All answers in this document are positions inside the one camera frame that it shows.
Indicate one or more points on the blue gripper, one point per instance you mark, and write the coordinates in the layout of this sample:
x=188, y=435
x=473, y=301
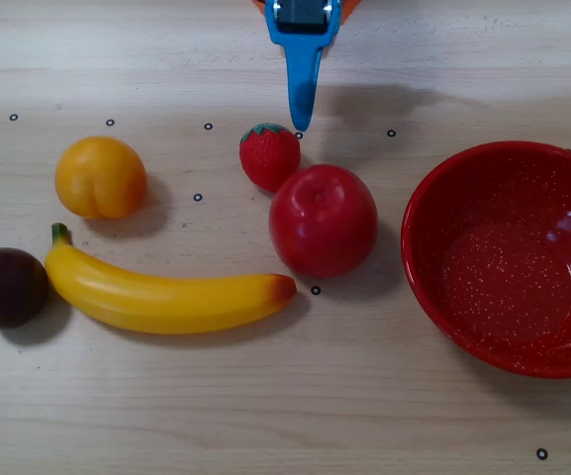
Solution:
x=301, y=20

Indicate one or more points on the orange yellow toy peach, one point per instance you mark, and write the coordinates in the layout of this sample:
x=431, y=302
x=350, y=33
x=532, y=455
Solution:
x=101, y=177

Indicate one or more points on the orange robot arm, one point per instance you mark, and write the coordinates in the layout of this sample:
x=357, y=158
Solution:
x=350, y=7

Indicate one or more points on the red speckled enamel bowl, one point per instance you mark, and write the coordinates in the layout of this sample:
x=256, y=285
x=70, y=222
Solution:
x=503, y=262

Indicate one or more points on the red toy strawberry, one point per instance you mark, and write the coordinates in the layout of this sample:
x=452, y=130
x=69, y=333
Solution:
x=269, y=157

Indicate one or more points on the red toy apple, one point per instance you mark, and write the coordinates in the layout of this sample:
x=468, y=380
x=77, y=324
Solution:
x=322, y=221

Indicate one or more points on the yellow toy banana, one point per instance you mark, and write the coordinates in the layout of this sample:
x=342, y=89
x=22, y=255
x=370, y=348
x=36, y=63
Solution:
x=166, y=302

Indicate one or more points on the dark purple toy plum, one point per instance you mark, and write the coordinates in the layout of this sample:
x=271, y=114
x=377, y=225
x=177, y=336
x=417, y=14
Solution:
x=5, y=288

